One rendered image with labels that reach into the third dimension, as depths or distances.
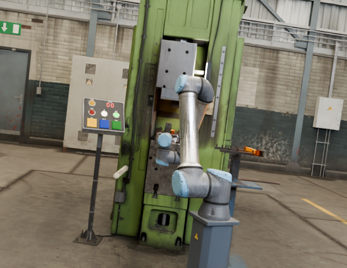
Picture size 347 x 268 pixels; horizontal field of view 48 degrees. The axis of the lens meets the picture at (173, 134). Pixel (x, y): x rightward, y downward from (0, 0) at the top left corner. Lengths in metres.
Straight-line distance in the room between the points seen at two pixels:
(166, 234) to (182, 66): 1.42
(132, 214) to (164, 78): 1.24
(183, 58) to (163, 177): 1.02
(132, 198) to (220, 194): 1.47
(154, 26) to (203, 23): 0.43
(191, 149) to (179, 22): 1.60
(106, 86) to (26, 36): 2.24
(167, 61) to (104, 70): 5.36
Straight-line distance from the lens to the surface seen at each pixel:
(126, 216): 3.63
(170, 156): 2.67
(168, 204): 3.35
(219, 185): 2.24
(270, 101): 9.80
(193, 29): 3.53
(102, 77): 8.64
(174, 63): 3.34
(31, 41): 9.63
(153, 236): 3.44
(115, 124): 3.22
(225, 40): 3.52
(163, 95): 3.33
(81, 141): 8.70
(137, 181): 3.55
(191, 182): 2.16
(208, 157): 3.48
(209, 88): 2.42
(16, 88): 9.65
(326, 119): 10.19
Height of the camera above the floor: 1.19
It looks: 3 degrees down
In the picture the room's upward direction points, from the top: 7 degrees clockwise
